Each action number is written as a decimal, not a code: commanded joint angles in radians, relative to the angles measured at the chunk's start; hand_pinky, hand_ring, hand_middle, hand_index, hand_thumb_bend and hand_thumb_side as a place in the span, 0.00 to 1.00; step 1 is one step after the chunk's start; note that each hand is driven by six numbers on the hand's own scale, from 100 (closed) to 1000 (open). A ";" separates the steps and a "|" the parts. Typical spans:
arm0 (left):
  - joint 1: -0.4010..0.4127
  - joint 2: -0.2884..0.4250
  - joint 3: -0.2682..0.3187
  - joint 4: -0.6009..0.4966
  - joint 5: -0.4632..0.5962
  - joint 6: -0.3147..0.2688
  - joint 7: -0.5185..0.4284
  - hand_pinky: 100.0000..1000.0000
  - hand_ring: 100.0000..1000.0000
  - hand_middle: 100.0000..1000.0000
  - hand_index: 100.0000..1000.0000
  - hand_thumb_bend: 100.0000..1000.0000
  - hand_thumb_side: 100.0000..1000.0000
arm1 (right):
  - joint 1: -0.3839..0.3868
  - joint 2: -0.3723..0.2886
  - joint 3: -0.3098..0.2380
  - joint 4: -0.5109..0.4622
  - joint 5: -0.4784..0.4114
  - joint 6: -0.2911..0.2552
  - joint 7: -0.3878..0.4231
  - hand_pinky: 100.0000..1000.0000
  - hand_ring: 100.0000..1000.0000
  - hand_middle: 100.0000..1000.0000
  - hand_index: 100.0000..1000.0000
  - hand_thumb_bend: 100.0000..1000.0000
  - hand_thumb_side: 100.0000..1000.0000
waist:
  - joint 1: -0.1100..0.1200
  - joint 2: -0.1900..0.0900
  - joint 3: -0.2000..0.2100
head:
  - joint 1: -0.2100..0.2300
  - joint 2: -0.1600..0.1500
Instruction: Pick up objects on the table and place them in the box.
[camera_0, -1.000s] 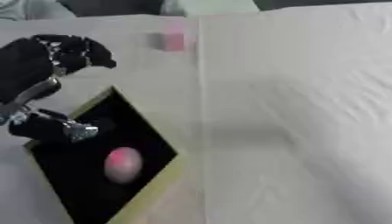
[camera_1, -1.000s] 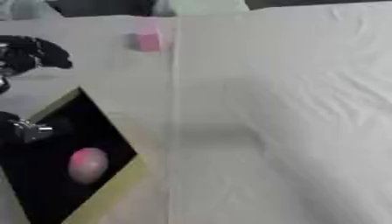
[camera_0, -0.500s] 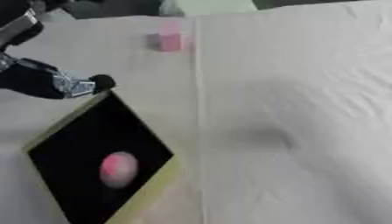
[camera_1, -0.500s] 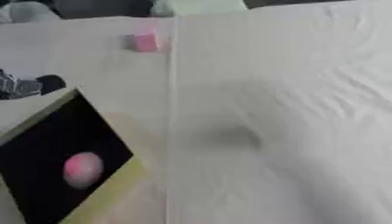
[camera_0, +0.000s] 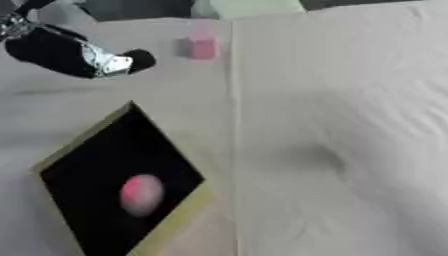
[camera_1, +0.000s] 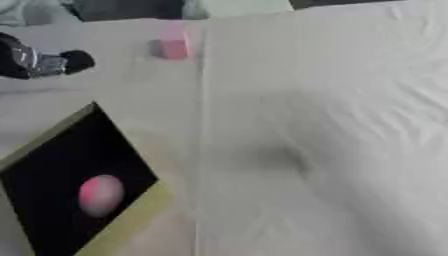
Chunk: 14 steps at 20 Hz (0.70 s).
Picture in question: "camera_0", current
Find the pink toy peach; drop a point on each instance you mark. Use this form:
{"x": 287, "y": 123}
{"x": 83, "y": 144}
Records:
{"x": 142, "y": 195}

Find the person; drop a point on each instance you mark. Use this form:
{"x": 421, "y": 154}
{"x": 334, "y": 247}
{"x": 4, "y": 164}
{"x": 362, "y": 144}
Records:
{"x": 245, "y": 7}

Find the tan box with black inside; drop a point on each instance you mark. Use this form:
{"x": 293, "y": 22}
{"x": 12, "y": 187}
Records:
{"x": 111, "y": 156}

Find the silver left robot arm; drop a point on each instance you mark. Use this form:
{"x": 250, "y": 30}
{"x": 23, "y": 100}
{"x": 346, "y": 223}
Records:
{"x": 14, "y": 23}

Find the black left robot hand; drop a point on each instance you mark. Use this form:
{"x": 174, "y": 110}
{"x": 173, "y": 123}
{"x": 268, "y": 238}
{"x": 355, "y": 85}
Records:
{"x": 49, "y": 53}

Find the pink cube block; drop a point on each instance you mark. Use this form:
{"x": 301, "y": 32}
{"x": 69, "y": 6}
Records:
{"x": 198, "y": 47}

